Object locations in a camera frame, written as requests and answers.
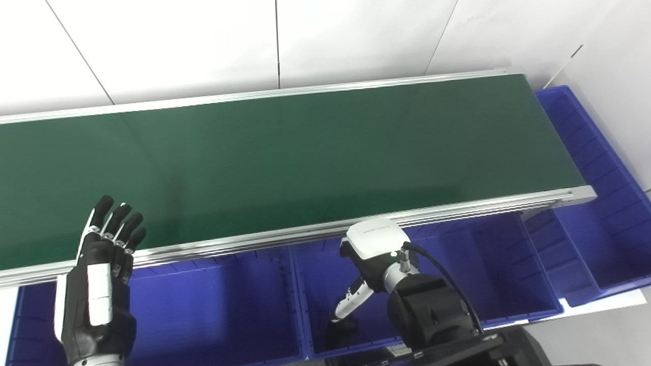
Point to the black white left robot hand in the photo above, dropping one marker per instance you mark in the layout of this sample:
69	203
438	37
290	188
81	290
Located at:
96	325

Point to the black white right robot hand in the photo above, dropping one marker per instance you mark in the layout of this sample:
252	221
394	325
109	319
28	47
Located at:
379	241

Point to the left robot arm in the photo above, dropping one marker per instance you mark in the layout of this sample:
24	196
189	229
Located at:
99	362

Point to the green conveyor belt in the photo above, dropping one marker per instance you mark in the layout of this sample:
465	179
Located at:
457	208
305	157

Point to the blue plastic bin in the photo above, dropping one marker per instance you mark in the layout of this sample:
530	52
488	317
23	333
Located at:
488	269
600	223
213	310

